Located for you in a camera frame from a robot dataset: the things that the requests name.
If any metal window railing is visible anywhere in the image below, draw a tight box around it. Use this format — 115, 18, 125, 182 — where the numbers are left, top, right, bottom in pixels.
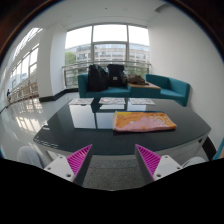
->
63, 60, 151, 89

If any orange and pink folded towel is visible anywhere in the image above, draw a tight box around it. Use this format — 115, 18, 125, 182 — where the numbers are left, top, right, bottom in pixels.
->
113, 112, 177, 132

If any teal sofa left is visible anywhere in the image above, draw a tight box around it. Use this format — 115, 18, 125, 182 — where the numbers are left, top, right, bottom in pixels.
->
78, 73, 130, 98

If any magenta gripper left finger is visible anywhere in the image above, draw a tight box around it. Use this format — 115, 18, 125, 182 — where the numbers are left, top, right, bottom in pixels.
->
44, 145, 93, 186

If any black backpack left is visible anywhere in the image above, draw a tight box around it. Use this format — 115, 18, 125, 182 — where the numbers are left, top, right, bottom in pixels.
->
88, 64, 108, 92

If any black glossy coffee table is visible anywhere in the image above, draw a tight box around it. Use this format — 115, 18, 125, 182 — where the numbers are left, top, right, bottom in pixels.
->
34, 99, 210, 156

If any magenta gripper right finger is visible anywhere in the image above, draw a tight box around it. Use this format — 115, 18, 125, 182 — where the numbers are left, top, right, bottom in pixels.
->
135, 144, 182, 184

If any wooden corner side table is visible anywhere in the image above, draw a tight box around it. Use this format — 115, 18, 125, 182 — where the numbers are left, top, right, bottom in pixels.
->
128, 83, 161, 98

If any teal sofa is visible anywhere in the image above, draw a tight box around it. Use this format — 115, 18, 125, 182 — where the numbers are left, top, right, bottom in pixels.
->
78, 73, 130, 98
145, 74, 190, 106

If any black backpack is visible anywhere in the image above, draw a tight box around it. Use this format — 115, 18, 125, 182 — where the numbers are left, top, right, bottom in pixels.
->
88, 64, 108, 92
107, 64, 125, 87

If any teal sofa right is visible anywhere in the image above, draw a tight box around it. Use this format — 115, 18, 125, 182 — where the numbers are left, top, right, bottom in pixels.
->
145, 74, 190, 106

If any right magazine on table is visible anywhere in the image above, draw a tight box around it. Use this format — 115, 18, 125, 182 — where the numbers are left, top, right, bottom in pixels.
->
129, 98, 156, 105

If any black backpack right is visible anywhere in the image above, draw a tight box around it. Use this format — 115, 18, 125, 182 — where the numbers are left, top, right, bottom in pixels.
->
107, 64, 125, 87

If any left magazine on table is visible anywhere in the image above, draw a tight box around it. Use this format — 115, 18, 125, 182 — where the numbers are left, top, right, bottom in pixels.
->
69, 98, 94, 105

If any brown bag on side table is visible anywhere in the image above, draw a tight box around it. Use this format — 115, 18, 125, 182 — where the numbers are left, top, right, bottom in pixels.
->
127, 74, 145, 85

